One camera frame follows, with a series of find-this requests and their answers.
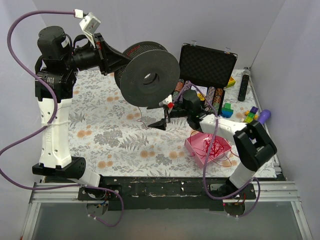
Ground black filament spool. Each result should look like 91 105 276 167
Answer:
114 41 180 107

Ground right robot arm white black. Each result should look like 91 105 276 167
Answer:
149 89 277 200

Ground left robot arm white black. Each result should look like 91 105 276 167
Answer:
32 26 130 200

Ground pink open box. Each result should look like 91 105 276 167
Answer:
184 132 232 168

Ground blue green toy block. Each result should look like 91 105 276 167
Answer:
220 102 234 119

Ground black poker chip case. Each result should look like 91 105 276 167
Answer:
172 43 238 115

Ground floral table mat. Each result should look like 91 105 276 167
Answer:
47 69 278 179

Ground yellow green toy block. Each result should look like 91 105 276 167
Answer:
226 76 236 88

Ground black remote control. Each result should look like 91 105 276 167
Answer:
237 68 251 102

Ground colourful toy block stack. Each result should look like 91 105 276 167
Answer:
243 106 259 123

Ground purple cylindrical toy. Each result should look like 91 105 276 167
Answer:
257 109 271 125

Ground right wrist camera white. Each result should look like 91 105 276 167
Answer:
159 94 175 110

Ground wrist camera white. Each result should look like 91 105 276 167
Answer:
159 94 175 110
79 12 101 47

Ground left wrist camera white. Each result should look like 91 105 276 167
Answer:
79 12 101 47

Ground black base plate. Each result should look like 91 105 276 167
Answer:
77 176 257 211

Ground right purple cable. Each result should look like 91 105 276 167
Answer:
174 81 261 218

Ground purple cable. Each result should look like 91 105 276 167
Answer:
0 9 125 230
174 81 261 218

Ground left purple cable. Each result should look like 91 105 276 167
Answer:
0 9 125 230

